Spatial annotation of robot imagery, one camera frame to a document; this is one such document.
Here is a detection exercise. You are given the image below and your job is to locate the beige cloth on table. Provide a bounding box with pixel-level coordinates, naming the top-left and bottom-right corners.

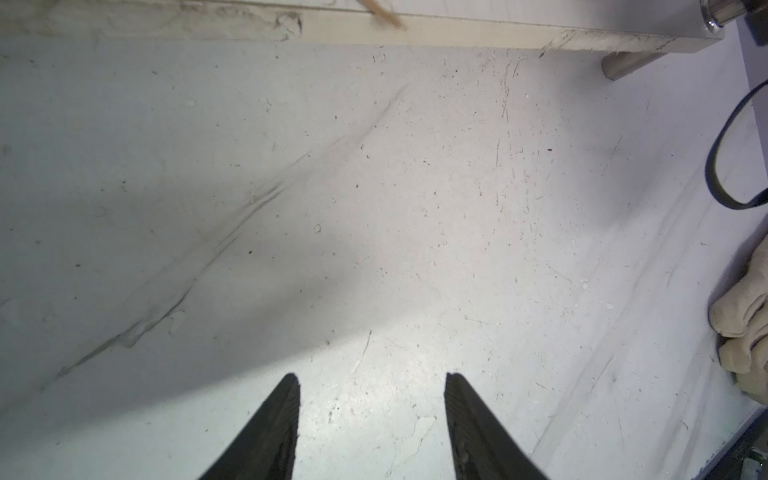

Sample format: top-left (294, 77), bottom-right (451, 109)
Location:
top-left (709, 240), bottom-right (767, 405)

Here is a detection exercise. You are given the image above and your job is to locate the white two-tier rack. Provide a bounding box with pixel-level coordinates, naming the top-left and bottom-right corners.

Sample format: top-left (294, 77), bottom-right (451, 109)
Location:
top-left (1, 1), bottom-right (747, 80)

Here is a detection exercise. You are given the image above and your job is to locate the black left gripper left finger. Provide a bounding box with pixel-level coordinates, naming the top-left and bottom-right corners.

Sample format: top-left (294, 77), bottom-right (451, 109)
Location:
top-left (201, 373), bottom-right (300, 480)

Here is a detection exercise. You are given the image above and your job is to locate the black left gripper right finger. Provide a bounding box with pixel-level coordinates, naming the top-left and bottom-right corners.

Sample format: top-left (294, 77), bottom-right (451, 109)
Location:
top-left (444, 373), bottom-right (546, 480)

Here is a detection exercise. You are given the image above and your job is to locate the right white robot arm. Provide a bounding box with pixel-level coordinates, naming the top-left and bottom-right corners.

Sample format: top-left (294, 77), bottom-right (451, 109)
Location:
top-left (701, 1), bottom-right (767, 211)

